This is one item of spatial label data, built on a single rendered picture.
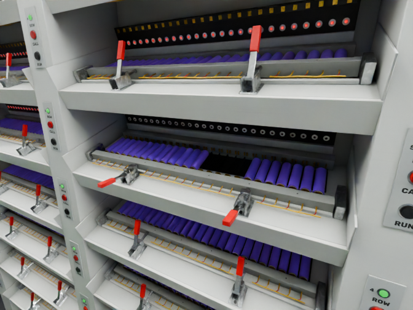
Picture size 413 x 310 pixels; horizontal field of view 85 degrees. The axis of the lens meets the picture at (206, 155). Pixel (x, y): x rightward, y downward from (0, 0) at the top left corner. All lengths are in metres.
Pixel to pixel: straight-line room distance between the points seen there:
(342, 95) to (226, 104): 0.15
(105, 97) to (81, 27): 0.23
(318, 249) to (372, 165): 0.15
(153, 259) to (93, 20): 0.61
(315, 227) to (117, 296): 0.63
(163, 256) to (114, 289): 0.28
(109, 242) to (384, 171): 0.62
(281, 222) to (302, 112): 0.18
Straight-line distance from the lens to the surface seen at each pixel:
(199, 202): 0.43
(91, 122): 0.68
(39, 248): 1.13
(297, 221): 0.40
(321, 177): 0.45
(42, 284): 1.29
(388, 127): 0.33
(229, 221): 0.34
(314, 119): 0.33
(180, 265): 0.59
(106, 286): 0.87
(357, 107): 0.32
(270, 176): 0.44
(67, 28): 0.67
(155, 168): 0.51
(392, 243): 0.38
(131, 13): 0.74
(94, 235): 0.74
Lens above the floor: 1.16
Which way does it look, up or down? 17 degrees down
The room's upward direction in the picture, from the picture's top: 1 degrees clockwise
